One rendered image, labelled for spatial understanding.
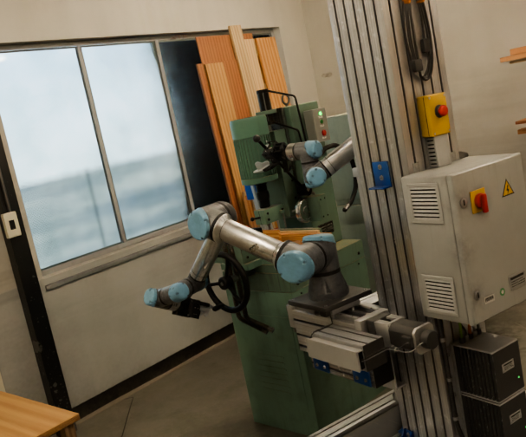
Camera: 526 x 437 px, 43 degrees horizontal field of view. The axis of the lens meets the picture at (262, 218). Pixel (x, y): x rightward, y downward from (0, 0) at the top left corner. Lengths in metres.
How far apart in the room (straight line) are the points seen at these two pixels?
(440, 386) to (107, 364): 2.31
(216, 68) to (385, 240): 2.64
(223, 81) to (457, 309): 2.99
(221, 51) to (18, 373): 2.54
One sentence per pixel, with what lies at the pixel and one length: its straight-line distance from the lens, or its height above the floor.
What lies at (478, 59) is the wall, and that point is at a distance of 5.07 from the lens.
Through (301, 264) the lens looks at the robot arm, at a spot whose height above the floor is 1.00.
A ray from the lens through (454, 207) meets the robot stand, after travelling 2.04.
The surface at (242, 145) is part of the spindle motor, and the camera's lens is 3.08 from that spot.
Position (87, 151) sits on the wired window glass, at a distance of 4.17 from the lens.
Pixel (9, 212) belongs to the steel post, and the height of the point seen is 1.27.
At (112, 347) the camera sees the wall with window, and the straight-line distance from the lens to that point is 4.17.
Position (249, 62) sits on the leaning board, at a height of 1.88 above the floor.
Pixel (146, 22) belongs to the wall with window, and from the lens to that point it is 4.55.
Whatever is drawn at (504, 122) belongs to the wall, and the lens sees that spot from 5.04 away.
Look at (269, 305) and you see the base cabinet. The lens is 3.11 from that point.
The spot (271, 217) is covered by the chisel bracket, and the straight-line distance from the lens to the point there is 3.15.
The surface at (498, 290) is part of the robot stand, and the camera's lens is 2.21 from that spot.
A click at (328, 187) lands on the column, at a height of 1.08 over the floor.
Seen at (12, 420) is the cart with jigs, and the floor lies 0.53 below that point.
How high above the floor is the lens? 1.52
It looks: 9 degrees down
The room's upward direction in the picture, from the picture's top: 11 degrees counter-clockwise
